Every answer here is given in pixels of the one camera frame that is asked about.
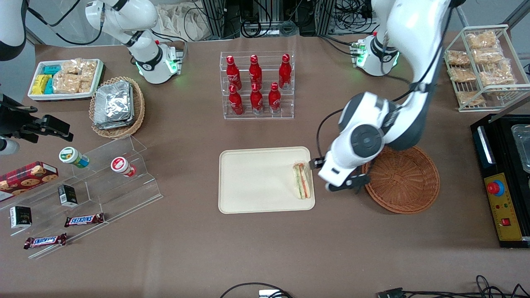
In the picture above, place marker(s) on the Snickers chocolate bar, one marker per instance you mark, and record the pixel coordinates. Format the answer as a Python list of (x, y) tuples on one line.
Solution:
[(84, 220), (44, 241)]

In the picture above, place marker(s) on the round brown wicker basket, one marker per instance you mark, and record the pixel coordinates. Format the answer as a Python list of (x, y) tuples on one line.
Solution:
[(408, 180)]

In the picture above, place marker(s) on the cream plastic tray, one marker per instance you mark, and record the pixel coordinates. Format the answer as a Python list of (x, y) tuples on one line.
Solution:
[(256, 180)]

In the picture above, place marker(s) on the clear bag of crackers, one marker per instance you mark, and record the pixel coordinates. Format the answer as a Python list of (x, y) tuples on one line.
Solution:
[(457, 58), (497, 74), (71, 65), (487, 56), (89, 69), (470, 98), (462, 74), (66, 82), (481, 40), (85, 87)]

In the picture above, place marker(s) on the clear acrylic stepped stand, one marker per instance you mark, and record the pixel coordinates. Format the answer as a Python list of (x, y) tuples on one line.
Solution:
[(120, 194)]

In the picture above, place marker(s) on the teal snack packet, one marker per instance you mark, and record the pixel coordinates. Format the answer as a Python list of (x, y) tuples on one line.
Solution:
[(49, 86), (52, 70)]

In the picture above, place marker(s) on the small white plug box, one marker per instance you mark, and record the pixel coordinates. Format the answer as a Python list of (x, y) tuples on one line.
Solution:
[(269, 294)]

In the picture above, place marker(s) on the red cola bottle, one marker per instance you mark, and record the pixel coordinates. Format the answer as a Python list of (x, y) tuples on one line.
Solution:
[(255, 72), (236, 102), (233, 74), (256, 101), (285, 73), (274, 99)]

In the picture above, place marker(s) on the green lidded snack cup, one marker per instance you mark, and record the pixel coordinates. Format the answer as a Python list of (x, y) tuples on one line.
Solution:
[(72, 157)]

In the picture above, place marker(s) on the clear acrylic bottle rack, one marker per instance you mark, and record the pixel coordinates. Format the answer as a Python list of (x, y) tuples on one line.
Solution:
[(256, 117)]

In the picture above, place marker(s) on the small black box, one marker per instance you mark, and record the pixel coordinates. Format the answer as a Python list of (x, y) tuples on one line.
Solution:
[(67, 195), (20, 217)]

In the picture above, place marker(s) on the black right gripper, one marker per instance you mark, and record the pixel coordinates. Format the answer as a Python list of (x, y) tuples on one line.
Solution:
[(19, 123)]

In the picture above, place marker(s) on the red cookie box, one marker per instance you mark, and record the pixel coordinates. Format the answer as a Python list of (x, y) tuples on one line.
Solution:
[(27, 176)]

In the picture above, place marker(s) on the yellow snack packet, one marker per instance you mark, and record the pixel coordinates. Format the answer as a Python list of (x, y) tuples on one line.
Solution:
[(40, 84)]

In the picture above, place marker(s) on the silver foil pouch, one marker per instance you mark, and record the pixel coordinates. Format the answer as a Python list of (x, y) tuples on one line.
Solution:
[(129, 118), (112, 101)]

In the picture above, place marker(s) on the red emergency stop button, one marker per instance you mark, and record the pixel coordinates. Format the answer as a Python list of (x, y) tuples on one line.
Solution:
[(495, 187)]

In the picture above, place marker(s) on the white rectangular snack bin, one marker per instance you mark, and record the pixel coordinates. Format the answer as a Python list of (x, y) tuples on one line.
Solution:
[(35, 97)]

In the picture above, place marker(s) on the triangle sandwich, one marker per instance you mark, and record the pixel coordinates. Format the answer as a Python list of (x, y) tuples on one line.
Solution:
[(302, 181)]

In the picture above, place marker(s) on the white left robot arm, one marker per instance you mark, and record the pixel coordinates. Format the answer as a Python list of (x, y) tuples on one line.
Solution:
[(414, 25)]

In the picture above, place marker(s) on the red lidded snack cup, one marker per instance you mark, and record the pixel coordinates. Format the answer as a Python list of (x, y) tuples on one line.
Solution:
[(122, 166)]

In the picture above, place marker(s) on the black machine with yellow panel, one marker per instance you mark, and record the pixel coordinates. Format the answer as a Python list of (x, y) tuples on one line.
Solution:
[(503, 223)]

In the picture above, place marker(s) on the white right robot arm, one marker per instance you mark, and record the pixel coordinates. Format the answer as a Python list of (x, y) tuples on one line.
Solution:
[(124, 18)]

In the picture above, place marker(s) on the oval tan wicker basket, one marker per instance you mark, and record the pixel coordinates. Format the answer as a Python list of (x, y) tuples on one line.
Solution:
[(138, 111)]

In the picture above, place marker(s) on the white cloth bag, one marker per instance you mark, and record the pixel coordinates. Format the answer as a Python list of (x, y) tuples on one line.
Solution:
[(178, 20)]

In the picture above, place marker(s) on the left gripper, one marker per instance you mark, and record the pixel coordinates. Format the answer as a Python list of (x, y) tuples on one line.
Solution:
[(314, 163)]

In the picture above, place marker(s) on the clear plastic container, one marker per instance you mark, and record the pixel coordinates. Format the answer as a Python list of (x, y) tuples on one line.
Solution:
[(522, 145)]

